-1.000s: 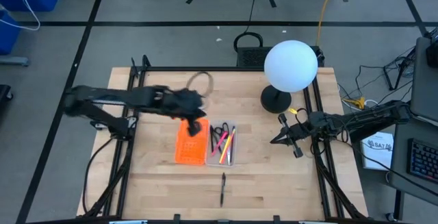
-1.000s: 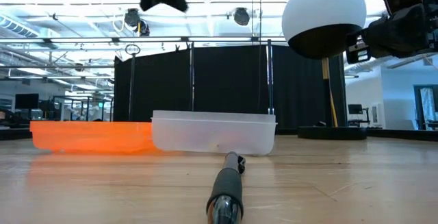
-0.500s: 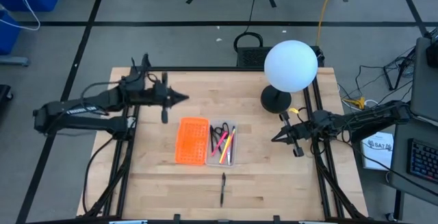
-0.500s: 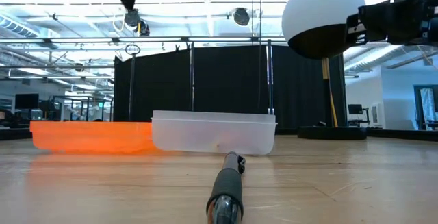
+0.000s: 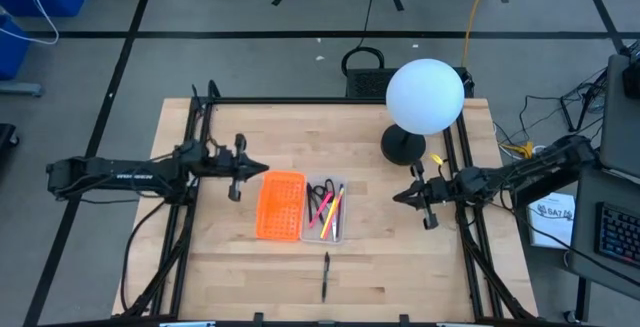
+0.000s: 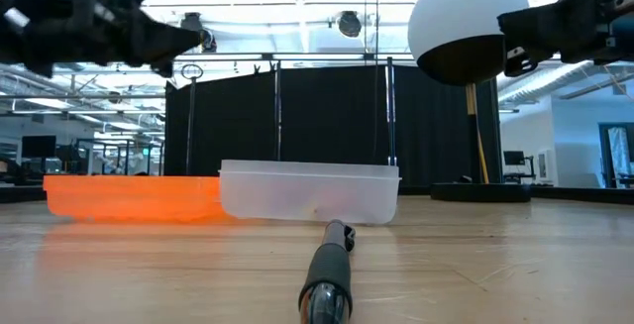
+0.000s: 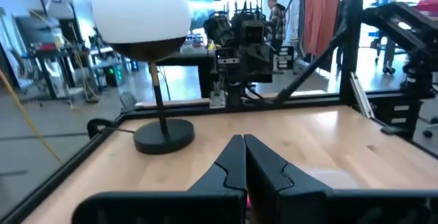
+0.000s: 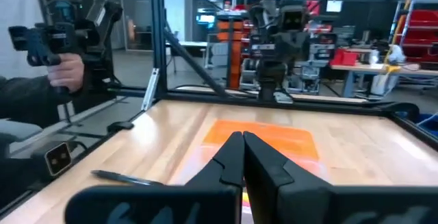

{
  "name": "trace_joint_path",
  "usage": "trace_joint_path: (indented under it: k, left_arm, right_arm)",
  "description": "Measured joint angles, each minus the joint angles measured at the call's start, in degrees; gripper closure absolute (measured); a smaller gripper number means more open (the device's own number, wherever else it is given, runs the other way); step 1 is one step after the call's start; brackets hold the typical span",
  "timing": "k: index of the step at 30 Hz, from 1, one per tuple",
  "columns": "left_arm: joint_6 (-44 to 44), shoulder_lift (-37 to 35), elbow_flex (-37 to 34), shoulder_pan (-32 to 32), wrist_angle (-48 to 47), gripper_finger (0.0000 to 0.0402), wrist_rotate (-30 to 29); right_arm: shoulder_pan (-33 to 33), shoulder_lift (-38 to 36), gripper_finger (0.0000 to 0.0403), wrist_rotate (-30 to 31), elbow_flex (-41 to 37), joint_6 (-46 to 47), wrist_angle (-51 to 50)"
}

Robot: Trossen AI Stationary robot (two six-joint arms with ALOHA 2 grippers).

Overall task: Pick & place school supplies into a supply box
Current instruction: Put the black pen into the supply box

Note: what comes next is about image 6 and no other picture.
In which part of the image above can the black curtain backdrop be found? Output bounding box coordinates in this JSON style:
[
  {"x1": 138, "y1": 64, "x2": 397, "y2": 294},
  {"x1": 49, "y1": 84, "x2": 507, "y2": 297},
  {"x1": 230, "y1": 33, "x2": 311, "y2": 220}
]
[{"x1": 163, "y1": 63, "x2": 503, "y2": 190}]

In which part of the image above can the ring topped metal pole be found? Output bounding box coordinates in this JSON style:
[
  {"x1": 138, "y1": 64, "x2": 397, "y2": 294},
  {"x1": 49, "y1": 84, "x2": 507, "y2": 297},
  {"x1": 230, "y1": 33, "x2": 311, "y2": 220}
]
[{"x1": 179, "y1": 62, "x2": 205, "y2": 176}]

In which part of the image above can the black aluminium table frame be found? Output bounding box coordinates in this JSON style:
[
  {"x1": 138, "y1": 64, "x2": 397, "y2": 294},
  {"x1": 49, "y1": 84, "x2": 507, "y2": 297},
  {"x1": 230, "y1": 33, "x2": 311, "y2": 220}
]
[{"x1": 0, "y1": 183, "x2": 634, "y2": 205}]

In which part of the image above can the black pen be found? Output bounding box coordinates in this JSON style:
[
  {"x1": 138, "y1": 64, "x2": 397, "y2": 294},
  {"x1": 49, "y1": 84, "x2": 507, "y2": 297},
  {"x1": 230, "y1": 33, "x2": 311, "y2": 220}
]
[{"x1": 297, "y1": 218, "x2": 357, "y2": 324}]

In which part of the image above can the metal backdrop stand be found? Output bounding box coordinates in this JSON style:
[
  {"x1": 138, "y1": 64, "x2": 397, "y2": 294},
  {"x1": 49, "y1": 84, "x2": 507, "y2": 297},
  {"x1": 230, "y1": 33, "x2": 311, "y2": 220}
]
[{"x1": 172, "y1": 51, "x2": 417, "y2": 166}]

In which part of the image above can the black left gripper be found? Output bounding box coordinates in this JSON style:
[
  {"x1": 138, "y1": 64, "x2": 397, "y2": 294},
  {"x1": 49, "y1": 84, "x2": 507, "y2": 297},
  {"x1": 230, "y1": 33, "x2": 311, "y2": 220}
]
[{"x1": 0, "y1": 0, "x2": 204, "y2": 80}]

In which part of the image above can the orange perforated plastic lid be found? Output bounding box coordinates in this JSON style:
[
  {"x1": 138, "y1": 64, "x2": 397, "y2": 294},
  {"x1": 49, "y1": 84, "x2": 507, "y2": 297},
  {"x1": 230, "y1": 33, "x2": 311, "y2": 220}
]
[{"x1": 43, "y1": 174, "x2": 225, "y2": 225}]

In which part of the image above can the clear plastic supply box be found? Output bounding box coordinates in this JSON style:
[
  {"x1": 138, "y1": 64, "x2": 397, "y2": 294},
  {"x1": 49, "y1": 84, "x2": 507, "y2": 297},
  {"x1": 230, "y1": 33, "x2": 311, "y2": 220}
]
[{"x1": 218, "y1": 159, "x2": 402, "y2": 227}]

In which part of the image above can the round ceiling fixture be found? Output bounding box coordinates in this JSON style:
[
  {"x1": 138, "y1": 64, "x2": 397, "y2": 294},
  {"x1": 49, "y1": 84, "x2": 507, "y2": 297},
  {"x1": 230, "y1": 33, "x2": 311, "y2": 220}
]
[
  {"x1": 338, "y1": 10, "x2": 364, "y2": 39},
  {"x1": 179, "y1": 11, "x2": 218, "y2": 54}
]

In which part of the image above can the white globe lamp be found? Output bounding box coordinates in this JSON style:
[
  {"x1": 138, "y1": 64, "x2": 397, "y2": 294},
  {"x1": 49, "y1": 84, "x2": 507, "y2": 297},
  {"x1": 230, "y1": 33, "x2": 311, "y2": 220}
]
[{"x1": 407, "y1": 0, "x2": 532, "y2": 204}]

